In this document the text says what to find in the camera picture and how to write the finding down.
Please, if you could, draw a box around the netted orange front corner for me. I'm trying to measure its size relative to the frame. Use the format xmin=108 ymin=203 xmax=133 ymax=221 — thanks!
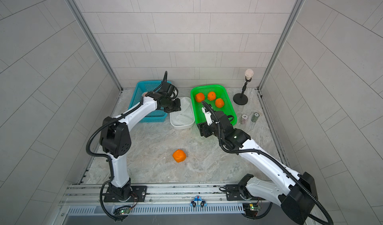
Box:
xmin=215 ymin=98 xmax=225 ymax=108

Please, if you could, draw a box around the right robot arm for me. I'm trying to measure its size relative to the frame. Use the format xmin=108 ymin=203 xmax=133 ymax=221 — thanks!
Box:
xmin=198 ymin=101 xmax=334 ymax=225

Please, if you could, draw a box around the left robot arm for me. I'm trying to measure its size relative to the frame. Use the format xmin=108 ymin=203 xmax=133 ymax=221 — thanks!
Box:
xmin=85 ymin=72 xmax=181 ymax=201

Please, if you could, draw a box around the teal plastic basket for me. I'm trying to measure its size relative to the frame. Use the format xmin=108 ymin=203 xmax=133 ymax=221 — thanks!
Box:
xmin=129 ymin=80 xmax=168 ymax=123

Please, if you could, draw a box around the white plastic tub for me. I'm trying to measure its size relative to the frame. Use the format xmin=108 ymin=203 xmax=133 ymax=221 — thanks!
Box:
xmin=170 ymin=97 xmax=195 ymax=129

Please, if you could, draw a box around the black stand with bulb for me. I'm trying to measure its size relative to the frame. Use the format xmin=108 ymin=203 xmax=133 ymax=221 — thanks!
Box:
xmin=233 ymin=69 xmax=254 ymax=105

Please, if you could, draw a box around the green plastic basket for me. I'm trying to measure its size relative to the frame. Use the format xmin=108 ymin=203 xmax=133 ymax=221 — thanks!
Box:
xmin=190 ymin=84 xmax=238 ymax=127

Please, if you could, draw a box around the toy car sticker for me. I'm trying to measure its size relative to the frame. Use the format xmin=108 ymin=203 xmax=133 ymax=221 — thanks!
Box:
xmin=190 ymin=196 xmax=206 ymax=208

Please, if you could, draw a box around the right circuit board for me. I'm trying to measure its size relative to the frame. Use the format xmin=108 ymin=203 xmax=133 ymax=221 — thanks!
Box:
xmin=242 ymin=203 xmax=261 ymax=217

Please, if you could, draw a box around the circuit board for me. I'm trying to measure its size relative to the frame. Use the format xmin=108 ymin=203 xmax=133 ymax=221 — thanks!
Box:
xmin=113 ymin=205 xmax=132 ymax=216
xmin=242 ymin=203 xmax=261 ymax=217

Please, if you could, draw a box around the left circuit board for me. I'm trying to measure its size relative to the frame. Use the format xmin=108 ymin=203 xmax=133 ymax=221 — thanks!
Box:
xmin=113 ymin=205 xmax=132 ymax=216

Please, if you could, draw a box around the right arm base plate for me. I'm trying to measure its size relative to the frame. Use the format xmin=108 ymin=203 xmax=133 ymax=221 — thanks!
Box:
xmin=220 ymin=184 xmax=246 ymax=201

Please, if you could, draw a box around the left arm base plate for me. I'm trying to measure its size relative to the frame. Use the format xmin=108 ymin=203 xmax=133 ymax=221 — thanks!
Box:
xmin=103 ymin=185 xmax=148 ymax=203

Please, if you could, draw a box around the aluminium corner post left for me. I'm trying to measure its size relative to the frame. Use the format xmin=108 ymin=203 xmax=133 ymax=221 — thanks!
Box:
xmin=65 ymin=0 xmax=123 ymax=92

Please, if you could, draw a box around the aluminium corner post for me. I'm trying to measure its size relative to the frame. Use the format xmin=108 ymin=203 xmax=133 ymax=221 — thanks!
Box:
xmin=65 ymin=0 xmax=123 ymax=92
xmin=258 ymin=0 xmax=305 ymax=92

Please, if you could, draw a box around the aluminium front rail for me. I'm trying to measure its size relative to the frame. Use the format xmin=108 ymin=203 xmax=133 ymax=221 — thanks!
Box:
xmin=59 ymin=177 xmax=271 ymax=213

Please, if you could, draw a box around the aluminium corner post right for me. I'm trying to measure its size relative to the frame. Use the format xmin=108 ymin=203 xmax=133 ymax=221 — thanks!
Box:
xmin=258 ymin=0 xmax=305 ymax=92

